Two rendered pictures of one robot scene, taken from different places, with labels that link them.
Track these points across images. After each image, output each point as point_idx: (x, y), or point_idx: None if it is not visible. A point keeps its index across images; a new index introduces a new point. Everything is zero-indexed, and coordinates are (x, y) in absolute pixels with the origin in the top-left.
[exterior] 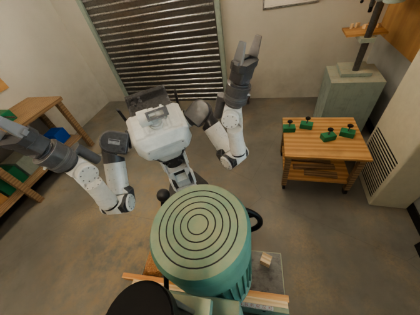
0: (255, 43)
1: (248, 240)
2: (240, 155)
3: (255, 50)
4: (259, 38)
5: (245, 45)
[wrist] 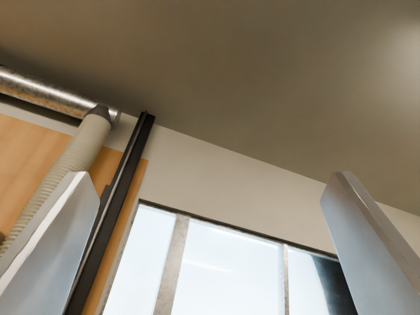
0: (70, 228)
1: None
2: None
3: (52, 290)
4: (93, 205)
5: (327, 218)
